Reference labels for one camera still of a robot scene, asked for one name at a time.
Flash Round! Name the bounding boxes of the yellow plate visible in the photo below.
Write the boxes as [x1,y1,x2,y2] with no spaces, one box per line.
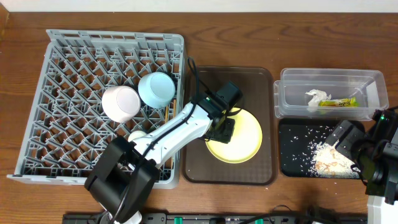
[206,109,262,164]

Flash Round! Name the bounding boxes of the yellow green snack wrapper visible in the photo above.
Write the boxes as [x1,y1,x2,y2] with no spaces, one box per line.
[318,97,359,108]

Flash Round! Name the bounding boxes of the food scraps rice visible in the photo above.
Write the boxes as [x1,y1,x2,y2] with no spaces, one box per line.
[285,127,361,179]

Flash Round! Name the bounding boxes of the wooden chopstick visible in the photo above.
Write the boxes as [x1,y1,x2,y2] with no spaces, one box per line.
[172,99,177,118]
[164,105,169,123]

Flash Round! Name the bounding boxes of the white tissue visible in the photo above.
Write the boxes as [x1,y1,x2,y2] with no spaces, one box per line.
[305,89,331,113]

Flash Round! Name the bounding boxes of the light blue bowl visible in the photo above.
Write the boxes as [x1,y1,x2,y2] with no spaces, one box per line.
[138,72,175,109]

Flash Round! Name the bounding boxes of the white cup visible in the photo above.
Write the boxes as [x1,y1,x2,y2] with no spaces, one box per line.
[127,130,147,142]

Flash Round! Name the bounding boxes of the pink bowl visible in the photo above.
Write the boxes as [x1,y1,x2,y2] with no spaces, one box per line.
[101,86,141,123]

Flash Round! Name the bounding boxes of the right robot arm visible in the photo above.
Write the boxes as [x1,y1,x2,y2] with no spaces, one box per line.
[325,106,397,223]

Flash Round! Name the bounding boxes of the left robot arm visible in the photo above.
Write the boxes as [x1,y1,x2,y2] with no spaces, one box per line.
[85,82,243,223]

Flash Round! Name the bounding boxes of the dark brown serving tray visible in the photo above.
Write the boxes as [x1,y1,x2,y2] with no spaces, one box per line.
[181,67,277,185]

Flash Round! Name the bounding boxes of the black tray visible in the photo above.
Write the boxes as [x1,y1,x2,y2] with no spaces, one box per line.
[278,118,372,180]

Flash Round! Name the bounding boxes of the clear plastic bin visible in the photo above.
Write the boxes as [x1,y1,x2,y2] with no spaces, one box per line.
[274,68,389,121]

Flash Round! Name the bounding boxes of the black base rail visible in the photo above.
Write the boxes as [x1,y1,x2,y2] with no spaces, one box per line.
[62,213,368,224]

